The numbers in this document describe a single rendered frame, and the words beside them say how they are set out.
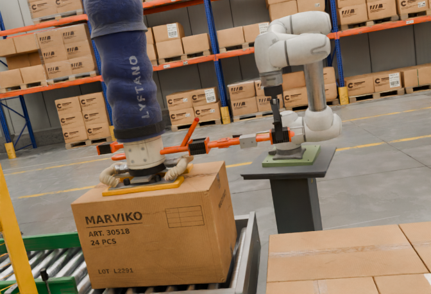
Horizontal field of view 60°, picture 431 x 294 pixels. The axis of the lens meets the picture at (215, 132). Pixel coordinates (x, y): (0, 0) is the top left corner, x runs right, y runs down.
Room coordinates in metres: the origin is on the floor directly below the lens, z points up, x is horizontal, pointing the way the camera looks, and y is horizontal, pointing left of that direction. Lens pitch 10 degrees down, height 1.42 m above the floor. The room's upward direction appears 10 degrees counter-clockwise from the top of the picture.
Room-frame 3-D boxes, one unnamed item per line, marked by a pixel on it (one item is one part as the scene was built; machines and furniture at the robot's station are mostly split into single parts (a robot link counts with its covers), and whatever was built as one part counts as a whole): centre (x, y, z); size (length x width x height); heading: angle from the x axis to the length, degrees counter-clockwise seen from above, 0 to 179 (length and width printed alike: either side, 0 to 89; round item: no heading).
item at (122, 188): (1.54, 0.34, 0.98); 0.34 x 0.10 x 0.05; 79
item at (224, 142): (1.72, 0.11, 1.08); 0.93 x 0.30 x 0.04; 79
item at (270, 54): (1.53, -0.28, 1.42); 0.13 x 0.11 x 0.16; 73
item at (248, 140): (1.55, -0.13, 1.07); 0.07 x 0.07 x 0.04; 79
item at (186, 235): (1.64, 0.32, 0.75); 0.60 x 0.40 x 0.40; 78
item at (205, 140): (1.59, 0.08, 1.08); 0.10 x 0.08 x 0.06; 169
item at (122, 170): (1.64, 0.33, 1.01); 0.34 x 0.25 x 0.06; 79
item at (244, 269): (1.56, -0.05, 0.58); 0.70 x 0.03 x 0.06; 168
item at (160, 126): (1.64, 0.32, 1.20); 0.23 x 0.23 x 0.04
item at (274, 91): (1.53, -0.26, 1.24); 0.08 x 0.07 x 0.09; 169
